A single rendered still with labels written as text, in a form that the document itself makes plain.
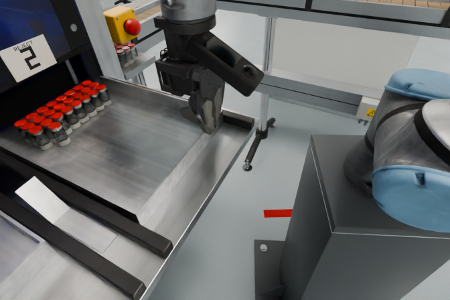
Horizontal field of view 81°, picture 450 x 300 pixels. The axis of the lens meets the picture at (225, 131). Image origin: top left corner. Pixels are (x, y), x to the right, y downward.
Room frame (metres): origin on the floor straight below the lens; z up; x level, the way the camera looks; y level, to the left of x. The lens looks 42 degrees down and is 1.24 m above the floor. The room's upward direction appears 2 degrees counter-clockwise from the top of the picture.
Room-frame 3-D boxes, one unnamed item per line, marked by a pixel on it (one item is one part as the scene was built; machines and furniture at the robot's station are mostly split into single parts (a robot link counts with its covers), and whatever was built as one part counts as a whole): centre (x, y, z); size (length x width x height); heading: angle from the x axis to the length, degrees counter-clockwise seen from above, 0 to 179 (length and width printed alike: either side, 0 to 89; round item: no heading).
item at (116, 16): (0.71, 0.27, 1.00); 0.08 x 0.07 x 0.07; 61
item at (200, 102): (0.35, 0.04, 0.99); 0.05 x 0.02 x 0.09; 151
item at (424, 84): (0.34, -0.32, 0.96); 0.13 x 0.12 x 0.14; 154
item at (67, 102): (0.46, 0.33, 0.90); 0.18 x 0.02 x 0.05; 151
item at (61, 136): (0.39, 0.32, 0.90); 0.02 x 0.02 x 0.05
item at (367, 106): (0.93, -0.66, 0.50); 0.12 x 0.05 x 0.09; 61
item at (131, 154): (0.40, 0.21, 0.90); 0.34 x 0.26 x 0.04; 61
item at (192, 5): (0.38, 0.04, 1.14); 0.08 x 0.08 x 0.05
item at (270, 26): (1.24, -0.23, 0.46); 0.09 x 0.09 x 0.77; 61
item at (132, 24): (0.69, 0.23, 0.99); 0.04 x 0.04 x 0.04; 61
